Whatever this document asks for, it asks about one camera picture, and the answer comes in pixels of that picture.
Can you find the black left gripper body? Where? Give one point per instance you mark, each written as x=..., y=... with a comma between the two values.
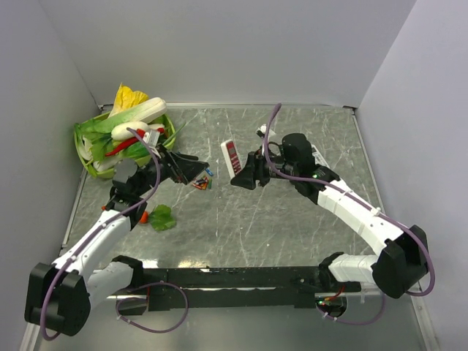
x=168, y=164

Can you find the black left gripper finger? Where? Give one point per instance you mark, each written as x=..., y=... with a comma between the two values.
x=186, y=171
x=176, y=157

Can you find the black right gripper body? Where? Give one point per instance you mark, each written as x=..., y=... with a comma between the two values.
x=262, y=164

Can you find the red white remote control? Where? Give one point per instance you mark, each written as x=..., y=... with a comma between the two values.
x=231, y=158

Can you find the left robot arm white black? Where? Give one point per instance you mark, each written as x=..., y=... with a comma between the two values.
x=61, y=295

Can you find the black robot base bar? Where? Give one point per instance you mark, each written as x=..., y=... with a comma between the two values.
x=175, y=288

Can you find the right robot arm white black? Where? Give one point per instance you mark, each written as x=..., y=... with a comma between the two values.
x=398, y=259

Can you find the pile of colourful batteries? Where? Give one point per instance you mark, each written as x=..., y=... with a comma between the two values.
x=203, y=183

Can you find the white air conditioner remote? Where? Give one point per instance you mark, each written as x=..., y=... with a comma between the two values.
x=319, y=158

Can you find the red chili pepper toy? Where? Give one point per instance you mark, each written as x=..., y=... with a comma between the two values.
x=127, y=143

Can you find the orange carrot toy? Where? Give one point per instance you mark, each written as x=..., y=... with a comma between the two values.
x=160, y=219

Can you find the white radish toy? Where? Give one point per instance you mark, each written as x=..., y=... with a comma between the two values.
x=128, y=129

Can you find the napa cabbage toy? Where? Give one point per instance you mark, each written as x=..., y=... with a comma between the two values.
x=132, y=105

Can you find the green plastic basket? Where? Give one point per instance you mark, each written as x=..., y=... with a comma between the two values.
x=104, y=168

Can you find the green leafy vegetable toy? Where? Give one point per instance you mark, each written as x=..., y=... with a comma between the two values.
x=101, y=138

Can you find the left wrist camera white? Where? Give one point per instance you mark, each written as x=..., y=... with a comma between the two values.
x=151, y=137

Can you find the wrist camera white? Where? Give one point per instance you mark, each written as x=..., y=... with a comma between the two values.
x=151, y=137
x=261, y=131

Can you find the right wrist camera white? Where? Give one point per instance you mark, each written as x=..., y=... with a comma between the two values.
x=261, y=131

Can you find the aluminium frame rail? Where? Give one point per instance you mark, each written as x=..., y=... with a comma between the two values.
x=31, y=334

